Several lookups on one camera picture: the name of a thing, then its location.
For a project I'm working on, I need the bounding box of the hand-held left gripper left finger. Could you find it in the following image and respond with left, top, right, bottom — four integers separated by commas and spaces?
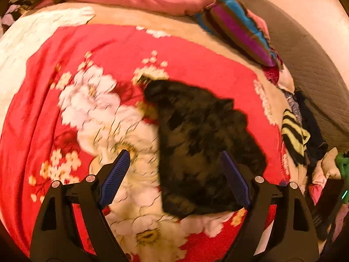
29, 150, 131, 262

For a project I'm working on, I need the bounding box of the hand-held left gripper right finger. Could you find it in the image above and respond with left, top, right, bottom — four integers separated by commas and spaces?
220, 151, 319, 262

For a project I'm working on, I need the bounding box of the dark camouflage shirt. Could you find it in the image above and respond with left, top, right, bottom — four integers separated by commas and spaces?
143, 79, 268, 221

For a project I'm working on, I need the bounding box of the pink cream clothes heap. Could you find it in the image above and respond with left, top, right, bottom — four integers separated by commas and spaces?
308, 147, 344, 206

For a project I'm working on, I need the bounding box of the pile of clothes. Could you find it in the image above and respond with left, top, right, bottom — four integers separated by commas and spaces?
0, 2, 23, 34

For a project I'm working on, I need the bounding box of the green cloth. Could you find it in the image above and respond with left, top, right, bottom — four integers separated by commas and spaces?
335, 153, 349, 178

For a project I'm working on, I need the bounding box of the yellow black striped garment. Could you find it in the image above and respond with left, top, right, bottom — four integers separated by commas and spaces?
281, 109, 311, 166

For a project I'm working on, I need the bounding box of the dark blue garment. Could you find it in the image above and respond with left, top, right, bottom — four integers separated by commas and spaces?
294, 91, 329, 171

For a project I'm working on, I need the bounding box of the red floral blanket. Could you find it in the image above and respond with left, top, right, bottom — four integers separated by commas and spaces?
0, 2, 300, 262

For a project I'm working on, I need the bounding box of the red patterned cloth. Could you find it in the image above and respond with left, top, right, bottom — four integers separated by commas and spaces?
262, 64, 281, 86

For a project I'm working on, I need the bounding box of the cream cloth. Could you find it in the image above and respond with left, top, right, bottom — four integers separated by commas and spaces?
277, 63, 296, 94

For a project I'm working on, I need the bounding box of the striped colourful pillow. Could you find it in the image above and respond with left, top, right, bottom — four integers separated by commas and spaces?
194, 0, 279, 67

